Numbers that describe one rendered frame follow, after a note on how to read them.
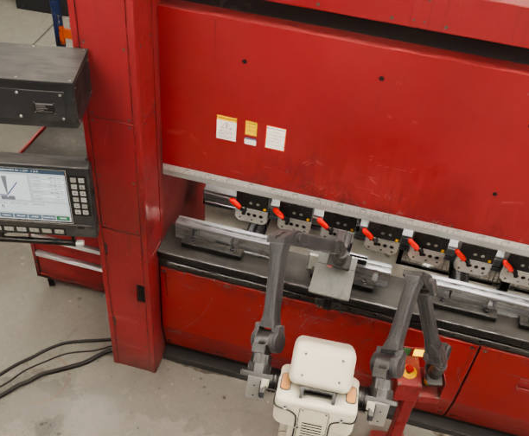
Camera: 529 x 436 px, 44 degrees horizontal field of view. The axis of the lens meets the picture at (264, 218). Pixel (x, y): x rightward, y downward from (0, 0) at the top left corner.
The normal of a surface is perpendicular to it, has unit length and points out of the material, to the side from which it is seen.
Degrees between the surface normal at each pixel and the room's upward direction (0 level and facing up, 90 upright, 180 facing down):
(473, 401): 90
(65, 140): 0
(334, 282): 0
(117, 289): 90
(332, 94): 90
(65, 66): 0
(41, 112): 90
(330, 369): 47
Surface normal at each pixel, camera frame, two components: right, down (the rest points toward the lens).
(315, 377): -0.09, -0.03
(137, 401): 0.07, -0.74
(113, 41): -0.25, 0.63
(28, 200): -0.01, 0.67
